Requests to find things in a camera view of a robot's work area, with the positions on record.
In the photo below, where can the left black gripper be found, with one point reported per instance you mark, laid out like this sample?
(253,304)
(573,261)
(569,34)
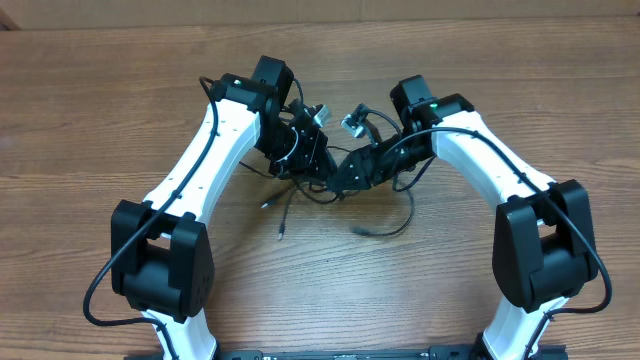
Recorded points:
(313,156)

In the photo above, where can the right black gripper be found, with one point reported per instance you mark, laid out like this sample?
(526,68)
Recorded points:
(369,167)

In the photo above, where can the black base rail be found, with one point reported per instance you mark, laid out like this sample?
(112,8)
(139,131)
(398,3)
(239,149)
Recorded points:
(436,352)

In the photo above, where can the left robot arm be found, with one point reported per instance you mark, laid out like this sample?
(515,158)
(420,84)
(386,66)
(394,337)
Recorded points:
(161,259)

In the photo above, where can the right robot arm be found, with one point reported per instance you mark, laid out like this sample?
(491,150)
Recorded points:
(543,248)

